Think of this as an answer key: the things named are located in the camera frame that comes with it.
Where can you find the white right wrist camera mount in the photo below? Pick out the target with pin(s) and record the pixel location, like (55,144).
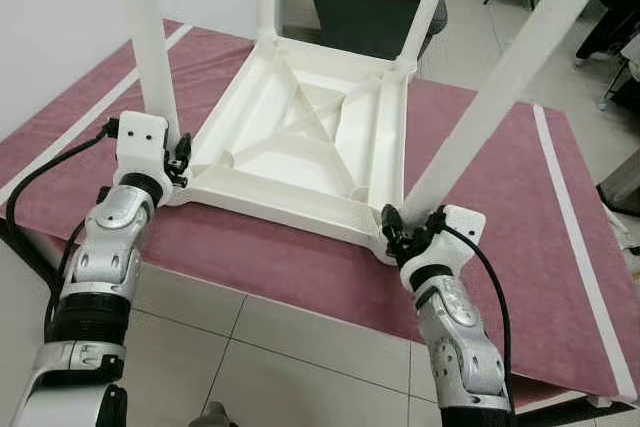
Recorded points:
(455,232)

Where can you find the steel trash bin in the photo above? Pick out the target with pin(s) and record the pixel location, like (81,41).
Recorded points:
(625,189)

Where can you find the maroon cloth with white stripes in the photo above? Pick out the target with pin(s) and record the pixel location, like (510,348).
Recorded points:
(500,207)

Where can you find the dark grey armchair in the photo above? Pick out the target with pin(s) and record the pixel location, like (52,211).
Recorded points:
(370,7)

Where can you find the dark robot left foot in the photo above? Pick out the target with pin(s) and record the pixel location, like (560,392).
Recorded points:
(215,417)

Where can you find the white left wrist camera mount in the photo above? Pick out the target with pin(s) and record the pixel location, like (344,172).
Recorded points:
(143,142)

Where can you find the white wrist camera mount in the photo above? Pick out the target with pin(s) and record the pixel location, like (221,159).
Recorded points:
(455,232)
(143,142)

